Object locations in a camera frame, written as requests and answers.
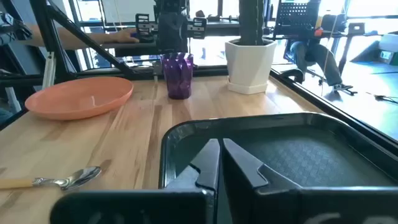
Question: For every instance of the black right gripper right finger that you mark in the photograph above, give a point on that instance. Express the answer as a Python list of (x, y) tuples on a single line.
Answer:
[(242, 186)]

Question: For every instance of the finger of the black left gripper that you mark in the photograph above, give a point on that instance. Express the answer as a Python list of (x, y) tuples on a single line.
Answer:
[(197, 28), (142, 28)]

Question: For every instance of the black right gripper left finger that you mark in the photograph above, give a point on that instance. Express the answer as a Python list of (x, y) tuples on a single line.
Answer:
[(192, 205)]

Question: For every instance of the purple faceted plastic cup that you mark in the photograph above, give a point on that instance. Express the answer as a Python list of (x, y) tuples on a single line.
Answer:
[(178, 77)]

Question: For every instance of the orange plastic plate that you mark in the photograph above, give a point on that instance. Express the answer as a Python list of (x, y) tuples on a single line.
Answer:
[(77, 98)]

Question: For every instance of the person's forearm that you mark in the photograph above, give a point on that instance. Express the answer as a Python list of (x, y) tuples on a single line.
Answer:
[(68, 39)]

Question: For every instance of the dark green plastic tray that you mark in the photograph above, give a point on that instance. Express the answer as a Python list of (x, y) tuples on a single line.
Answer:
[(311, 155)]

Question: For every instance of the person's hand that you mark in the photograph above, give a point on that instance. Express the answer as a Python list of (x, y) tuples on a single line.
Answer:
[(126, 35)]

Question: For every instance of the dark background desk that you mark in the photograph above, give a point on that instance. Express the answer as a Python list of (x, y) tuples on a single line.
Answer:
[(133, 48)]

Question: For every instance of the white board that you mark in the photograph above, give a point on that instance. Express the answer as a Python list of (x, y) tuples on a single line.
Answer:
[(127, 11)]

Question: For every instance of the green cactus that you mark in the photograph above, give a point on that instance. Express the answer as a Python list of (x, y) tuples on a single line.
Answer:
[(251, 21)]

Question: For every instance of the white hexagonal plant pot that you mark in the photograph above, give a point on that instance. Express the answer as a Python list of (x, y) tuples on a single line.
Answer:
[(250, 67)]

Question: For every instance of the black perforated panel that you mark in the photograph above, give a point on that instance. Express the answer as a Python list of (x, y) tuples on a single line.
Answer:
[(297, 17)]

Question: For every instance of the black curved armrest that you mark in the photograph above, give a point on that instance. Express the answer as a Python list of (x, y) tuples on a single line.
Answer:
[(292, 74)]

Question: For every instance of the seated person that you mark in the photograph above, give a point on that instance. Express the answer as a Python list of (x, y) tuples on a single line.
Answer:
[(323, 59)]

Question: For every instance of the black office chair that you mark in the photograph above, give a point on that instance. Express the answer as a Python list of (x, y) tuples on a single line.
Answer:
[(342, 88)]

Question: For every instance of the black stand with grey top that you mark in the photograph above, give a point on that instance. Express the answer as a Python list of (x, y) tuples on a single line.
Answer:
[(354, 29)]

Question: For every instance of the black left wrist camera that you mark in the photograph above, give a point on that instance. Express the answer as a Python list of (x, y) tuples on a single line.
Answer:
[(172, 5)]

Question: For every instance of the black metal table frame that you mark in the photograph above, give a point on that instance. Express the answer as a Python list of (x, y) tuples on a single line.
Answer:
[(49, 31)]

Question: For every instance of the white strip on frame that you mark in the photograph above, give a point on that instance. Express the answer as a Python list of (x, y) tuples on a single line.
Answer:
[(48, 70)]

